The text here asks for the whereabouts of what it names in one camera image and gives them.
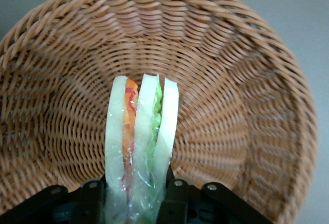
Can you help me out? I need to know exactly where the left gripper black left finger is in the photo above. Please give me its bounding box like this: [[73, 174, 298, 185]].
[[0, 174, 107, 224]]

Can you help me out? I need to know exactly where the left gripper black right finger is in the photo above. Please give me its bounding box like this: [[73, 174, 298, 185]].
[[158, 167, 275, 224]]

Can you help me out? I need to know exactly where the plastic sandwich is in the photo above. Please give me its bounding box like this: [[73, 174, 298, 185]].
[[104, 73, 180, 224]]

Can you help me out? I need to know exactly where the round brown wicker basket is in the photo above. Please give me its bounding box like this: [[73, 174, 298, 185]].
[[0, 0, 319, 224]]

